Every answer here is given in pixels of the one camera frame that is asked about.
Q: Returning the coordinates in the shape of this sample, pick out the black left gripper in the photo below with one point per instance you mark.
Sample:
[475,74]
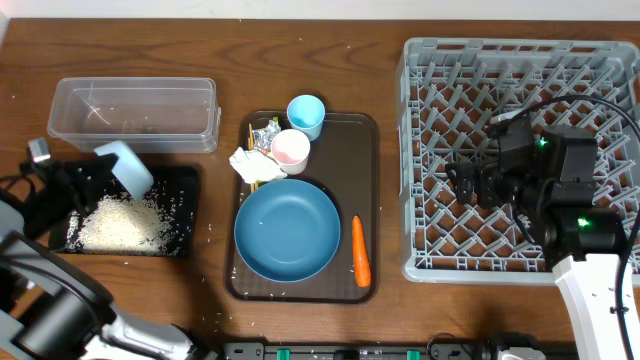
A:
[65,182]

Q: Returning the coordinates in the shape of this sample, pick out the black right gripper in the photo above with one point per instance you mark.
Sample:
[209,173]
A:
[464,183]

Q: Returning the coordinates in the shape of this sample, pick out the white rice pile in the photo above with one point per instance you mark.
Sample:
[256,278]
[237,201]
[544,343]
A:
[122,225]

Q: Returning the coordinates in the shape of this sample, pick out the light blue small bowl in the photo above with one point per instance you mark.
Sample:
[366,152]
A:
[129,170]

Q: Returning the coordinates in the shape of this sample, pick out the orange carrot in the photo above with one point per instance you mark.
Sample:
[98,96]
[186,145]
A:
[362,271]

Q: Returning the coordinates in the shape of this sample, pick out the dark blue plate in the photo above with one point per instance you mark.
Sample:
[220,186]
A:
[287,231]

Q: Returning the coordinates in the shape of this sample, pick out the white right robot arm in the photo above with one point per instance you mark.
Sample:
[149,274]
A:
[585,240]

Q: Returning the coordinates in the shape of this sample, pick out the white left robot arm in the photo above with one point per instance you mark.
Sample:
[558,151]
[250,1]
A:
[49,308]

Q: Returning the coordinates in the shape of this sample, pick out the grey plastic dishwasher rack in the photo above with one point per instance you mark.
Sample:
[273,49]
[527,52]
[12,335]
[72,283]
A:
[471,117]

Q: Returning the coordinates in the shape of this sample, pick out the black waste tray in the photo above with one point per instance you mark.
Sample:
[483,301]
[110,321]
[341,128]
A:
[177,185]

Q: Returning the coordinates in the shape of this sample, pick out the clear plastic bin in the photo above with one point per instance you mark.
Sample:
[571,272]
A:
[149,114]

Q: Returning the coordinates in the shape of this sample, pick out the dark brown serving tray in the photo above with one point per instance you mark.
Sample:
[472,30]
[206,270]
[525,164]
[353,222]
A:
[343,163]

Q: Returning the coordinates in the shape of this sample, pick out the wooden chopstick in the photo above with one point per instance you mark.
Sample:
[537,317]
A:
[251,147]

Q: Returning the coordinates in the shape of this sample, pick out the crumpled white napkin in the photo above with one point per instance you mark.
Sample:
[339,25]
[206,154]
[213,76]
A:
[255,167]

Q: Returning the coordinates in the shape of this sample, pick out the light blue cup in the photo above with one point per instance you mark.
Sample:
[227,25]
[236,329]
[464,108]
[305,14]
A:
[306,113]

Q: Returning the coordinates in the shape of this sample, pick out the pink cup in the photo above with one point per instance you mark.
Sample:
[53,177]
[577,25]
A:
[290,149]

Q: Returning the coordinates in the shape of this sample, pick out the silver foil wrapper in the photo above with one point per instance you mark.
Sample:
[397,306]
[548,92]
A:
[263,137]

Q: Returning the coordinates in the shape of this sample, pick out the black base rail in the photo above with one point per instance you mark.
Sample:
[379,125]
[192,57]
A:
[443,346]

